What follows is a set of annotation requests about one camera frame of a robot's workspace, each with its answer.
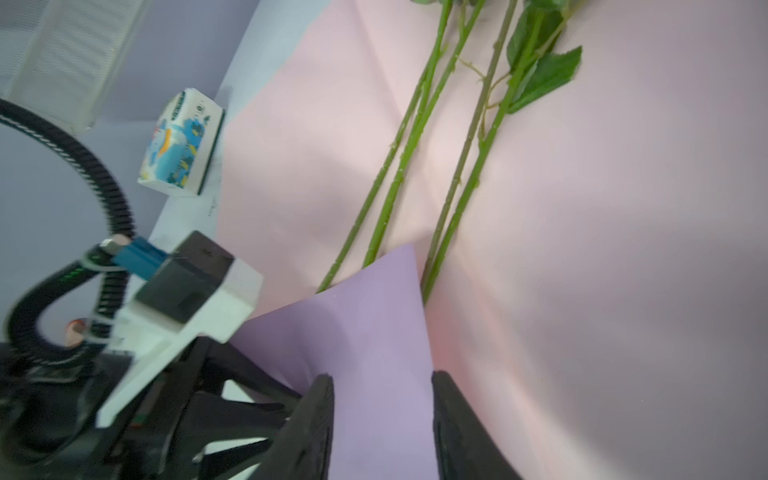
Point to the lower white mesh shelf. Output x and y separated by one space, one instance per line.
60 58

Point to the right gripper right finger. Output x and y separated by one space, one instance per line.
464 448

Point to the white blue fake flower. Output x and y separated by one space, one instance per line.
529 69

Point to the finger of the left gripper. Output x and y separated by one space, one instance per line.
227 375

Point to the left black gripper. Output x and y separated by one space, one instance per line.
49 427

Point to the red pink fake rose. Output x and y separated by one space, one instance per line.
438 69

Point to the purple pink wrapping paper sheet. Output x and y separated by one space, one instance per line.
603 305

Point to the colourful tissue pack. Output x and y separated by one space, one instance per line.
177 158

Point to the cream fake rose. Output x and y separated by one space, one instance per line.
384 168

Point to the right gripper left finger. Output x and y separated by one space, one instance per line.
303 446

